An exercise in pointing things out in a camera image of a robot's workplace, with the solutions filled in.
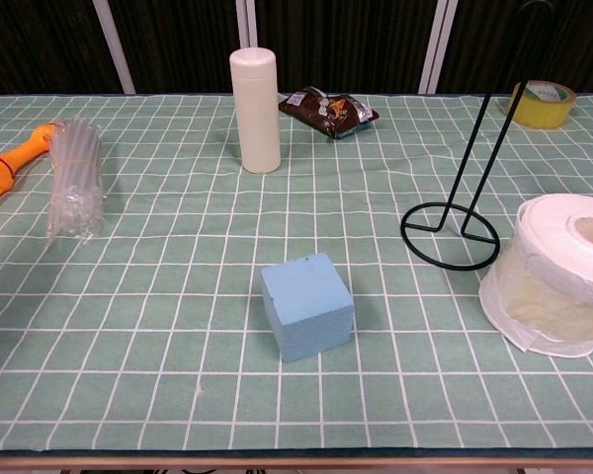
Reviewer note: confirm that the white paper towel roll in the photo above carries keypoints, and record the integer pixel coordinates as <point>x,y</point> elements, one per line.
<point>538,276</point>

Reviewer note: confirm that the green grid tablecloth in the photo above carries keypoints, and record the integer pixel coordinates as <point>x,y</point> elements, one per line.
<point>178,296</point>

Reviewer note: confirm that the light blue foam cube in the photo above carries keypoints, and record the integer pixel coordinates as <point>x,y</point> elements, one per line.
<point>306,306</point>

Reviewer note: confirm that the brown snack packet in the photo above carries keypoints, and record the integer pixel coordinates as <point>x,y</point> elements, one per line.
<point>326,113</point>

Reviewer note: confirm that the white cylindrical bottle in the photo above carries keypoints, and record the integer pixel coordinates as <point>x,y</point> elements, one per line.
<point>254,108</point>

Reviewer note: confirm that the dark folding screen panel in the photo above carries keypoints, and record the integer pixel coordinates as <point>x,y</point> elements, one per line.
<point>39,44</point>
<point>178,44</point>
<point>573,44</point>
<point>351,39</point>

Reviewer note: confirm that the clear plastic straws bundle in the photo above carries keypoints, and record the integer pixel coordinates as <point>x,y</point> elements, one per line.
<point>76,178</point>

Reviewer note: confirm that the yellow packing tape roll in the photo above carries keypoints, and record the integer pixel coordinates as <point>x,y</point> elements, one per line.
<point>543,113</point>

